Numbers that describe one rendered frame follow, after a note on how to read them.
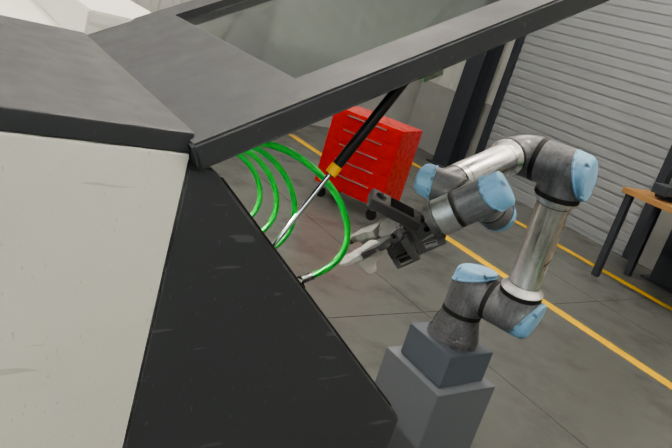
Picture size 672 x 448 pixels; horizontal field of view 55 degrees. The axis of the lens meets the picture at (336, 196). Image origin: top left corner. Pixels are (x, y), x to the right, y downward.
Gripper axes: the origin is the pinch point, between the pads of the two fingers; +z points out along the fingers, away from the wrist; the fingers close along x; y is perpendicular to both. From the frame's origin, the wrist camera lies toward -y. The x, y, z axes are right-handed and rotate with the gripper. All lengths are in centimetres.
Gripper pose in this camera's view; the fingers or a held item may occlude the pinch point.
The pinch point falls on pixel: (345, 249)
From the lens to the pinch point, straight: 134.3
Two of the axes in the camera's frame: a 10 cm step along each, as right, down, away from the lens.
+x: 1.2, -4.7, 8.8
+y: 5.2, 7.8, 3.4
